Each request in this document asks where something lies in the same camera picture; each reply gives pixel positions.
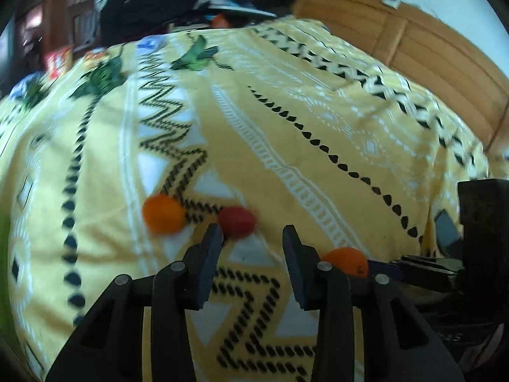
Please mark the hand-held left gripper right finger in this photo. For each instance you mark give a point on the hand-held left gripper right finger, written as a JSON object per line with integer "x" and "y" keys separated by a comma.
{"x": 296, "y": 270}

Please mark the red snack box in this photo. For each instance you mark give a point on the red snack box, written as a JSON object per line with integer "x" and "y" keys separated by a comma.
{"x": 59, "y": 61}

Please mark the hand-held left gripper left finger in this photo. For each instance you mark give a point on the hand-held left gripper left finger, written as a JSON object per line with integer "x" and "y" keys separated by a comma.
{"x": 208, "y": 262}

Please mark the yellow patterned blanket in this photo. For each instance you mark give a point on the yellow patterned blanket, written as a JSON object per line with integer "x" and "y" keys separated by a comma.
{"x": 278, "y": 147}

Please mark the red plum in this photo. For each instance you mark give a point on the red plum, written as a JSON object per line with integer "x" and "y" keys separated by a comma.
{"x": 237, "y": 223}

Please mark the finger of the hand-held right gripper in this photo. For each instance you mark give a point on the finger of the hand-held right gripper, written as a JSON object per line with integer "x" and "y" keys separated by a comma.
{"x": 448, "y": 232}
{"x": 421, "y": 270}

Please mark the wooden headboard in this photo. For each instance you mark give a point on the wooden headboard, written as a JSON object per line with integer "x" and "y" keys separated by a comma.
{"x": 429, "y": 47}

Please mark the small blue packet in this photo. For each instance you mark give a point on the small blue packet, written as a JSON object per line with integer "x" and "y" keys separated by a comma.
{"x": 149, "y": 43}

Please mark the wooden chair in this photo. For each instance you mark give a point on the wooden chair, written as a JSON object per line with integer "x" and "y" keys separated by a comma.
{"x": 67, "y": 8}

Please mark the packaged bread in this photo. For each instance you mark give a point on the packaged bread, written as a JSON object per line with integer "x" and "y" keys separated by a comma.
{"x": 95, "y": 53}

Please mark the orange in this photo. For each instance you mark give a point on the orange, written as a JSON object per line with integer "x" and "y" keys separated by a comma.
{"x": 164, "y": 215}
{"x": 346, "y": 262}

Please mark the green leafy vegetable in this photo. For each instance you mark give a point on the green leafy vegetable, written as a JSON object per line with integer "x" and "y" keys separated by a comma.
{"x": 30, "y": 89}
{"x": 103, "y": 77}
{"x": 197, "y": 57}

